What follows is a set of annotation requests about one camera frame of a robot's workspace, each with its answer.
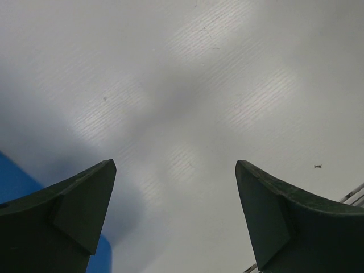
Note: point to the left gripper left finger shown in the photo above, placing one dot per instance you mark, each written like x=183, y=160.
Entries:
x=57, y=229

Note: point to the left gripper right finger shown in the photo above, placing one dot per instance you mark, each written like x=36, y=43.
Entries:
x=292, y=230

